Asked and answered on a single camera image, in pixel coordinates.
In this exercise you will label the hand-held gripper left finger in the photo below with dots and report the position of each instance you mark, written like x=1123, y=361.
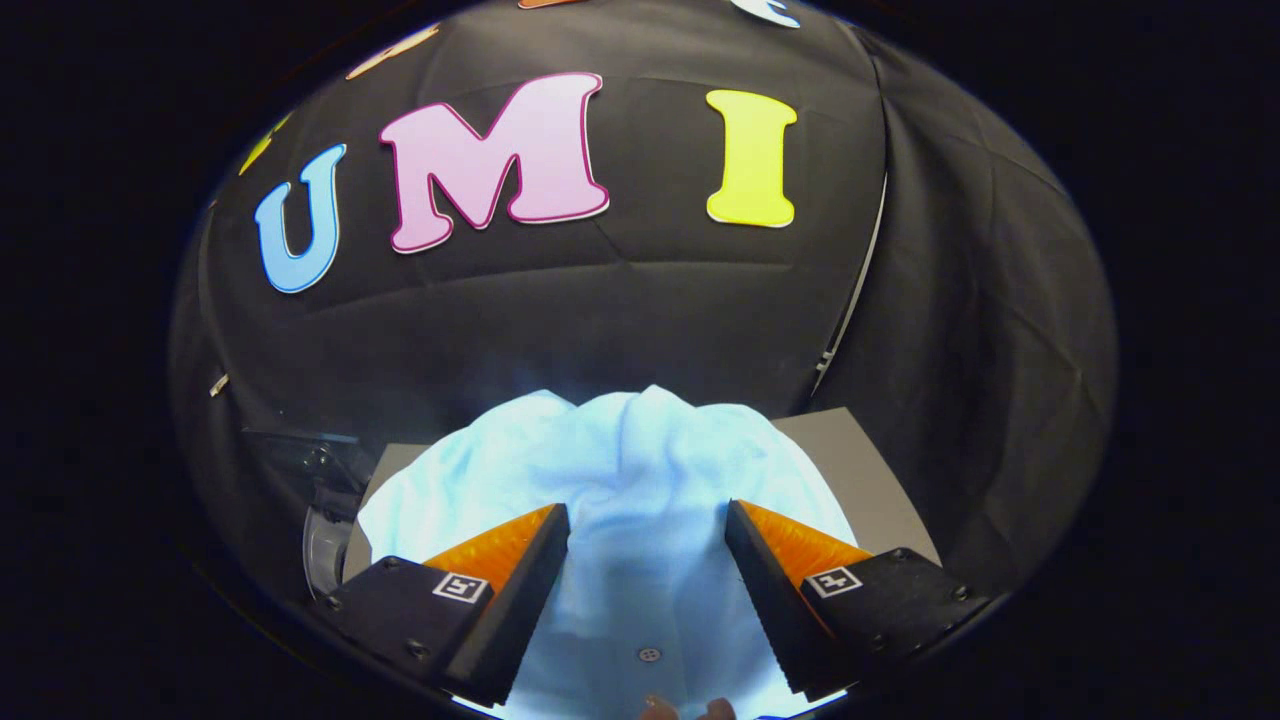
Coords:
x=515, y=620

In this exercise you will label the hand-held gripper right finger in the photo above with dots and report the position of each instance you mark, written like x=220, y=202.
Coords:
x=775, y=620

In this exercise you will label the light blue shirt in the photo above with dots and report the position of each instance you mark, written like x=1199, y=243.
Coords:
x=640, y=470

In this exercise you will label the black backdrop cloth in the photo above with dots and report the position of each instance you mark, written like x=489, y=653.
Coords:
x=640, y=300

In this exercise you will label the silver clip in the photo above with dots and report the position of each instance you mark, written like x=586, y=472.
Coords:
x=218, y=384

